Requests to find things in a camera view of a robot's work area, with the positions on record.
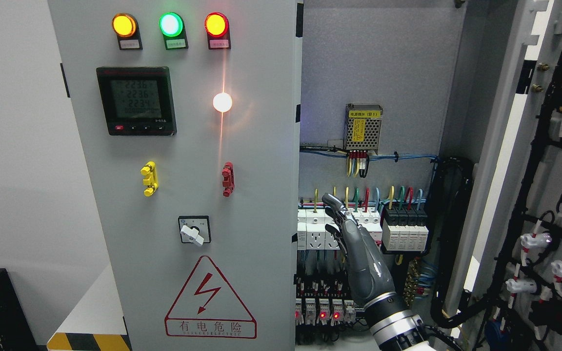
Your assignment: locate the grey robotic right hand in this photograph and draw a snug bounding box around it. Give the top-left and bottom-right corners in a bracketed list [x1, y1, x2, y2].
[322, 193, 400, 309]

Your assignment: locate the grey cabinet door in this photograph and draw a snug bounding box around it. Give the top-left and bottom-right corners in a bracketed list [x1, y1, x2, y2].
[432, 0, 562, 351]
[48, 0, 301, 351]

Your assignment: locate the red indicator lamp left door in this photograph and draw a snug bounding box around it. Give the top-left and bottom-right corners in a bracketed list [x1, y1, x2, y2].
[204, 12, 231, 50]

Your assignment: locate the green indicator lamp left door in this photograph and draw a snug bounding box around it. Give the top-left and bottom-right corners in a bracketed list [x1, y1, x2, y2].
[159, 12, 189, 50]

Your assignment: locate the yellow indicator lamp left door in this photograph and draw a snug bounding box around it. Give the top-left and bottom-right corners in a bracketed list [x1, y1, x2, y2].
[112, 13, 142, 50]

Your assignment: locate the relay terminal row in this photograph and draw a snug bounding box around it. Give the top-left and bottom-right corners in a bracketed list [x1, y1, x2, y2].
[294, 276, 365, 326]

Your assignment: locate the black surge protector block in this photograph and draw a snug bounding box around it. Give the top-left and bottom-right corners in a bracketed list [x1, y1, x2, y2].
[381, 206, 430, 256]

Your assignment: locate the white socket breaker row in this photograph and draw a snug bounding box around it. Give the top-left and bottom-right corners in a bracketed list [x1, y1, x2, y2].
[297, 208, 383, 250]

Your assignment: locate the metal mesh power supply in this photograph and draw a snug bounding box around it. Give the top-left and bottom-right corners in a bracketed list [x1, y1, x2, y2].
[344, 103, 383, 153]

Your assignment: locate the red electric hazard warning sticker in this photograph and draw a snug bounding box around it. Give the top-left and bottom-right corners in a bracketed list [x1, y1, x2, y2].
[164, 255, 257, 338]

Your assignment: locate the red terminal connector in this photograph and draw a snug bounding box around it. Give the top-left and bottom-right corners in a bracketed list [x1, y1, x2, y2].
[221, 161, 235, 197]

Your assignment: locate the grey cabinet body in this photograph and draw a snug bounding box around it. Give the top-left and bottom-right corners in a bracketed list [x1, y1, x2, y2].
[295, 0, 521, 351]

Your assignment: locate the white glowing indicator lamp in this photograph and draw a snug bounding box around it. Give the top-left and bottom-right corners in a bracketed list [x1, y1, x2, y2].
[212, 93, 233, 113]

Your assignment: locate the yellow terminal connector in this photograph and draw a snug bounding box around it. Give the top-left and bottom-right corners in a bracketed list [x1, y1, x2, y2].
[140, 161, 159, 197]

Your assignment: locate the black digital power meter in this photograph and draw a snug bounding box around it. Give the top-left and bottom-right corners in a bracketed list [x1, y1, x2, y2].
[96, 66, 177, 136]

